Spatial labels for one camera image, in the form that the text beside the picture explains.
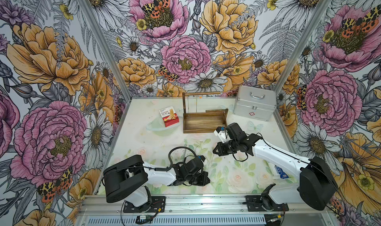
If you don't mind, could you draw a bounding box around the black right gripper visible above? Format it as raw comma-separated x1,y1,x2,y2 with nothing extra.
212,139,240,157

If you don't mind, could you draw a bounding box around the wooden jewelry display stand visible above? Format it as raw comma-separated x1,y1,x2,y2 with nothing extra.
182,92,228,134

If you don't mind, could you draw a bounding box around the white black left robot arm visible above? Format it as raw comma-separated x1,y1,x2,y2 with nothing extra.
102,147,210,213

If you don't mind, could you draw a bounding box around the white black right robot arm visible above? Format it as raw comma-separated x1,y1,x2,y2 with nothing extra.
213,123,338,211

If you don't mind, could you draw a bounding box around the silver metal first-aid case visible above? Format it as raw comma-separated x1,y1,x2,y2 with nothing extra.
233,86,276,121

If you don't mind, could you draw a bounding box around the white blue tube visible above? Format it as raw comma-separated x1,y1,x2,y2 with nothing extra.
274,165,289,179

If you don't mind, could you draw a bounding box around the red white small box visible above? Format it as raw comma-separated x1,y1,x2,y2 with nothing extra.
159,107,180,127

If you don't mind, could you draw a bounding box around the small green circuit board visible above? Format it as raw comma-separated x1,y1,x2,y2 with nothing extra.
136,215,146,225

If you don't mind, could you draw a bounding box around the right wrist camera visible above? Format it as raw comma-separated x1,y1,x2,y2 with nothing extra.
214,126,228,143

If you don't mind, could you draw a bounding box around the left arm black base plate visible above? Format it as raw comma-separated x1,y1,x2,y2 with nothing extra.
123,196,166,213

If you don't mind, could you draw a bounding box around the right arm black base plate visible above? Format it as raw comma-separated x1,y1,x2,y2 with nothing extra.
244,195,289,212

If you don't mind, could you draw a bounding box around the aluminium front rail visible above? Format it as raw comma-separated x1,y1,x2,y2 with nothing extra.
76,194,340,226

